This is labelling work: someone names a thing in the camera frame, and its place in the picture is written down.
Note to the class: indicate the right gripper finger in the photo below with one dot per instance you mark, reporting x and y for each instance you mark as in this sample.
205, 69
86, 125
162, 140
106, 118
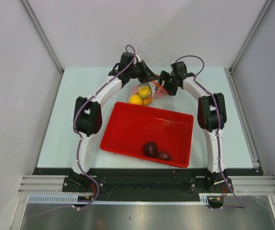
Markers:
162, 89
163, 77

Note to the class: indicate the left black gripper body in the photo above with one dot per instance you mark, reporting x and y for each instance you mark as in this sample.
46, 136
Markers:
138, 72

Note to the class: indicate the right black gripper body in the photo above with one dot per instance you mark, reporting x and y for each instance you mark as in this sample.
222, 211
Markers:
170, 84

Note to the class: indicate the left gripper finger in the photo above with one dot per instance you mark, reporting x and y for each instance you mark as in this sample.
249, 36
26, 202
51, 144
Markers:
149, 73
148, 78

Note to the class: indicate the yellow fake apple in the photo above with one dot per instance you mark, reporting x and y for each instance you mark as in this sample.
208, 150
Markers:
144, 91

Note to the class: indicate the clear zip top bag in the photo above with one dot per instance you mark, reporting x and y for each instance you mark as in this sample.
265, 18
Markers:
153, 87

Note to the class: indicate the yellow fake lemon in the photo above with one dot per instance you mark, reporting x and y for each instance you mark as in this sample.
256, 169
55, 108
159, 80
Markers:
136, 99

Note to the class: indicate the dark purple fake fruit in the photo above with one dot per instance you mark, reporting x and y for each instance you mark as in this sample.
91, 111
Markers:
150, 149

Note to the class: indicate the dark maroon fake fig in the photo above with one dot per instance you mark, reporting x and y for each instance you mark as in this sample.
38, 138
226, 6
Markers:
164, 156

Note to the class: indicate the red fake apple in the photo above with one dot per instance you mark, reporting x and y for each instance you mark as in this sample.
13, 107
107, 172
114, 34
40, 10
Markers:
158, 94

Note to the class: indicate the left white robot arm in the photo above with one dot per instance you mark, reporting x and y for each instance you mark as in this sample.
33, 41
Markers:
87, 119

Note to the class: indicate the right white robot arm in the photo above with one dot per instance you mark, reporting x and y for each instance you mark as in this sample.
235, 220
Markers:
211, 117

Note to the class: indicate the pink fake peach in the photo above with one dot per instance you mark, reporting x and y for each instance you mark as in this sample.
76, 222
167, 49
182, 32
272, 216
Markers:
134, 89

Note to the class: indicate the red plastic tray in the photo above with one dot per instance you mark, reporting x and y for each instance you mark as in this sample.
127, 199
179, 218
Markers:
131, 126

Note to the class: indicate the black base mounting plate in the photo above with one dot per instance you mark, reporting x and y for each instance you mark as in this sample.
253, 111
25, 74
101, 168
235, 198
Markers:
139, 182

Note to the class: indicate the right aluminium frame post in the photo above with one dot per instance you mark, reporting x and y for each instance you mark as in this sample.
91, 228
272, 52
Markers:
251, 34

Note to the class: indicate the aluminium frame post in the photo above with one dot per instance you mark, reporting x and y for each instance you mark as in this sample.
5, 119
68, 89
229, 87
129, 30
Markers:
41, 34
251, 34

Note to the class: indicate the aluminium front rail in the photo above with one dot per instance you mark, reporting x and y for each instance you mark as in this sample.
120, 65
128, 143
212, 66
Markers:
242, 185

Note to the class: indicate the left aluminium frame post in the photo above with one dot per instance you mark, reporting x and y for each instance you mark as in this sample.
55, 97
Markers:
41, 34

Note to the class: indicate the white slotted cable duct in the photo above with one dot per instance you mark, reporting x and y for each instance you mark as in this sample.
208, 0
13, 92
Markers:
80, 201

